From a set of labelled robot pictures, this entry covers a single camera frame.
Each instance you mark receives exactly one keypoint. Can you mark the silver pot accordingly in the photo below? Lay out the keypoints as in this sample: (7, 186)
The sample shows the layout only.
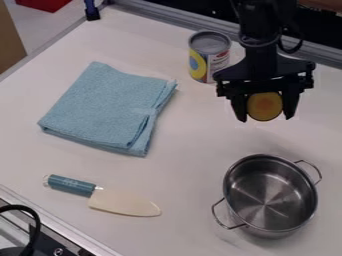
(269, 196)

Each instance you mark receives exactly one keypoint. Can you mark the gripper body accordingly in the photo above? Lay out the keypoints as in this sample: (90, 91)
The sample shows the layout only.
(267, 78)

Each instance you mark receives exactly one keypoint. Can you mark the light blue cloth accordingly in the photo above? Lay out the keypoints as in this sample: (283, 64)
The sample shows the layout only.
(109, 108)

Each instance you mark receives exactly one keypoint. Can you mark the cardboard box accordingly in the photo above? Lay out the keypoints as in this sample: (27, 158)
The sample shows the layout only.
(10, 36)

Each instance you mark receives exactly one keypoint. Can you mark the yellow and white can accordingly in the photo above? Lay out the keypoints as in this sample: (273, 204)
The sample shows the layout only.
(208, 58)

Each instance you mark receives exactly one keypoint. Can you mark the red box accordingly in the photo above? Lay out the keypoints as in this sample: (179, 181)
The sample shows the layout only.
(42, 4)

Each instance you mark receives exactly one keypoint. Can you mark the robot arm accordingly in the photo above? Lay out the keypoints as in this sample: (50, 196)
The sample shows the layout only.
(260, 30)

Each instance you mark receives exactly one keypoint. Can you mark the yellow and red toy fruit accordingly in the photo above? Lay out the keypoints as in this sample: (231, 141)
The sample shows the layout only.
(264, 106)

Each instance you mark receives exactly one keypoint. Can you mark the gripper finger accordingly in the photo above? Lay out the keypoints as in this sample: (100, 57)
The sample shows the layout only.
(291, 101)
(240, 108)

